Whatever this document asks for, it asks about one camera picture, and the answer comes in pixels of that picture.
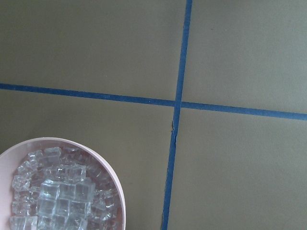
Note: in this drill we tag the pink bowl of ice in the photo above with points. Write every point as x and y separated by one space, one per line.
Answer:
58 184

